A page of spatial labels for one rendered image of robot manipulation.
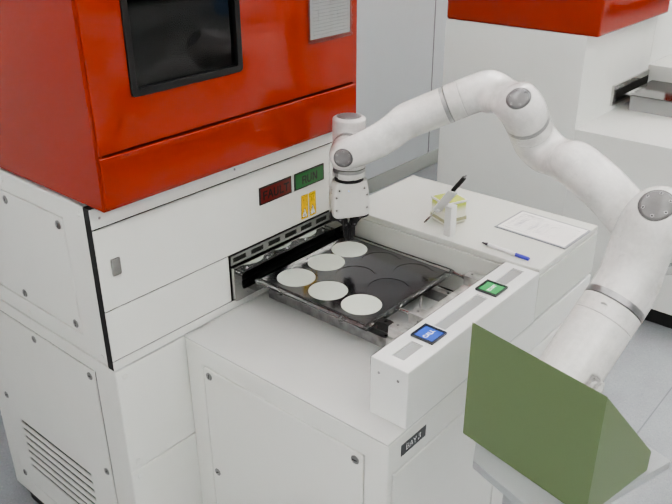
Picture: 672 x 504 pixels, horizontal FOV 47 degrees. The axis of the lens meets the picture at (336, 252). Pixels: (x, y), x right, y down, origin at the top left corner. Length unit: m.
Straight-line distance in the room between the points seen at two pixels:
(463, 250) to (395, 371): 0.58
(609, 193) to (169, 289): 1.00
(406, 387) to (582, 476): 0.36
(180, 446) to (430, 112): 1.06
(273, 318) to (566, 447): 0.85
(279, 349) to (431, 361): 0.42
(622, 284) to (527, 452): 0.36
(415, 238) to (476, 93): 0.47
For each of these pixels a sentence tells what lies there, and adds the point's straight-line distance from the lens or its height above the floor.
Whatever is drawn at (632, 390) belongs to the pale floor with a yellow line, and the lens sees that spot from 3.29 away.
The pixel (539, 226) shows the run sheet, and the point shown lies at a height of 0.97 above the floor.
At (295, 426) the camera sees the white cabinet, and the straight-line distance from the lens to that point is 1.75.
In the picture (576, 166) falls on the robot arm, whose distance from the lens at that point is 1.67.
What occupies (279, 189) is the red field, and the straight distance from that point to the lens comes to 2.01.
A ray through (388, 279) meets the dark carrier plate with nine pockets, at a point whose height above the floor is 0.90.
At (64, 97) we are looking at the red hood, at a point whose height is 1.45.
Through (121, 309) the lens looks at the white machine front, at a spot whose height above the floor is 0.97.
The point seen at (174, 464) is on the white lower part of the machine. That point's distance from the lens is 2.11.
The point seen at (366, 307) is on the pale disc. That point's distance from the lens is 1.85.
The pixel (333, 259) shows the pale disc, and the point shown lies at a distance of 2.07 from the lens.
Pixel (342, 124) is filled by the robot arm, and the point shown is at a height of 1.29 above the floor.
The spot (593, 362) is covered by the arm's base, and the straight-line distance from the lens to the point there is 1.50.
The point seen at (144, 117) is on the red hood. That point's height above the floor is 1.40.
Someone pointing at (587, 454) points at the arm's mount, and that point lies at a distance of 1.41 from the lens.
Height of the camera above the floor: 1.83
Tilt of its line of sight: 26 degrees down
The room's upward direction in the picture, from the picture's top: straight up
